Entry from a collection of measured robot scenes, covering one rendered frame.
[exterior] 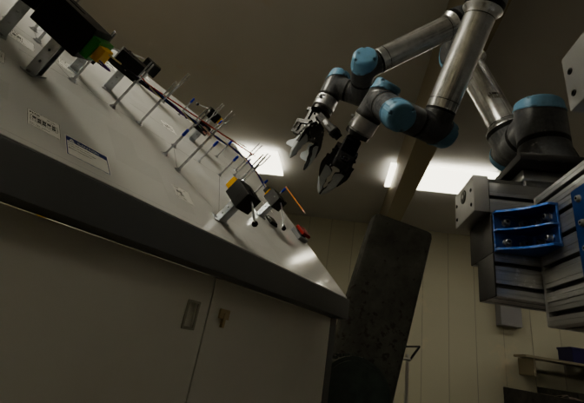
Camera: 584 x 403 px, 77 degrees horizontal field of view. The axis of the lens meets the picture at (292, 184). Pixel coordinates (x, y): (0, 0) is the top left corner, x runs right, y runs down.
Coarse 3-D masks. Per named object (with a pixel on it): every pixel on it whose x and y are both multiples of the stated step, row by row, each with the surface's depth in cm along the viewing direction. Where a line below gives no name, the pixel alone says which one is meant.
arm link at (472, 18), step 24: (480, 0) 87; (504, 0) 87; (480, 24) 88; (456, 48) 90; (480, 48) 89; (456, 72) 89; (432, 96) 92; (456, 96) 90; (432, 120) 89; (432, 144) 94
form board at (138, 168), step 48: (0, 0) 82; (0, 48) 64; (0, 96) 52; (48, 96) 64; (96, 96) 83; (144, 96) 118; (48, 144) 52; (96, 144) 64; (144, 144) 83; (192, 144) 119; (144, 192) 64; (192, 192) 84; (240, 240) 84; (288, 240) 120; (336, 288) 121
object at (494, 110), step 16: (448, 48) 123; (480, 64) 117; (480, 80) 115; (480, 96) 114; (496, 96) 111; (480, 112) 115; (496, 112) 110; (496, 128) 108; (496, 144) 108; (496, 160) 109
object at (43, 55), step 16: (48, 0) 61; (64, 0) 61; (32, 16) 61; (48, 16) 62; (64, 16) 62; (80, 16) 62; (48, 32) 62; (64, 32) 62; (80, 32) 62; (96, 32) 63; (48, 48) 65; (64, 48) 63; (80, 48) 63; (32, 64) 65; (48, 64) 67
